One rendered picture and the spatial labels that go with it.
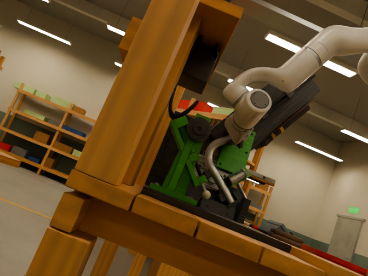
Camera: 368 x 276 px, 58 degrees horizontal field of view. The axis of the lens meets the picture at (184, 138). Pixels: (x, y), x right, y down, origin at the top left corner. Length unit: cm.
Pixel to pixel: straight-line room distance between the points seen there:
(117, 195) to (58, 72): 1050
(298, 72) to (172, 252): 68
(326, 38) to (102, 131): 80
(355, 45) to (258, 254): 75
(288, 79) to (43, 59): 1052
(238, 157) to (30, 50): 1053
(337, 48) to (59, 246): 99
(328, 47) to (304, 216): 1060
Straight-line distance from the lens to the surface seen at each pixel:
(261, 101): 105
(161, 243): 77
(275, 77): 112
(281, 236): 112
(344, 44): 121
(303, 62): 115
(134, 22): 88
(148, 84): 71
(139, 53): 74
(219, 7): 114
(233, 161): 134
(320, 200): 1189
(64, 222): 71
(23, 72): 1140
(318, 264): 82
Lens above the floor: 91
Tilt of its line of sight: 10 degrees up
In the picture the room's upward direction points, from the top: 22 degrees clockwise
